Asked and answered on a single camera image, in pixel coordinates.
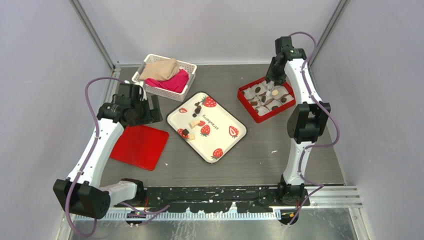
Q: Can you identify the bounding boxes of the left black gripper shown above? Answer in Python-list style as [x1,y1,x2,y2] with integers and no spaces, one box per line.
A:
[129,95,163,127]

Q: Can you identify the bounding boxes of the red box lid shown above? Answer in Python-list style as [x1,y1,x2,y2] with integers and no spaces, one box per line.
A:
[109,125,169,171]

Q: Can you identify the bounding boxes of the red chocolate box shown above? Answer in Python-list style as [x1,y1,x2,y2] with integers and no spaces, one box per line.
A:
[237,77,296,123]

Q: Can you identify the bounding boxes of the metal tongs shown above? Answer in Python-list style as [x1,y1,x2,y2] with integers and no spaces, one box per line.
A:
[266,80,275,96]

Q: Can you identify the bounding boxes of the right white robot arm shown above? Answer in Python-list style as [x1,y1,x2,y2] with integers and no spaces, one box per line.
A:
[265,36,331,206]

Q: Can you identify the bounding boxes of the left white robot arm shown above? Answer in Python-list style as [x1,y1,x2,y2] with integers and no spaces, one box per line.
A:
[52,83,163,220]

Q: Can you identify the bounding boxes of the white paper cup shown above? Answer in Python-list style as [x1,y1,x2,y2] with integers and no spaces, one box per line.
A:
[255,106,270,117]
[265,99,283,112]
[242,88,256,100]

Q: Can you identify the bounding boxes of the beige cloth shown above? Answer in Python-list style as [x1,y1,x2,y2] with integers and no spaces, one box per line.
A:
[139,58,180,81]

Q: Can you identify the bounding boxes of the magenta cloth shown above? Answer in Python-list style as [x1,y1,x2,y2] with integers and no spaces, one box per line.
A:
[144,69,189,94]

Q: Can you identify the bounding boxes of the strawberry print white tray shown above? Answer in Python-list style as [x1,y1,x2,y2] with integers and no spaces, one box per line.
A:
[166,91,248,165]

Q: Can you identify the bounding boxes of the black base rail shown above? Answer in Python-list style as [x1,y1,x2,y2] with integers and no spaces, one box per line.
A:
[126,184,308,214]

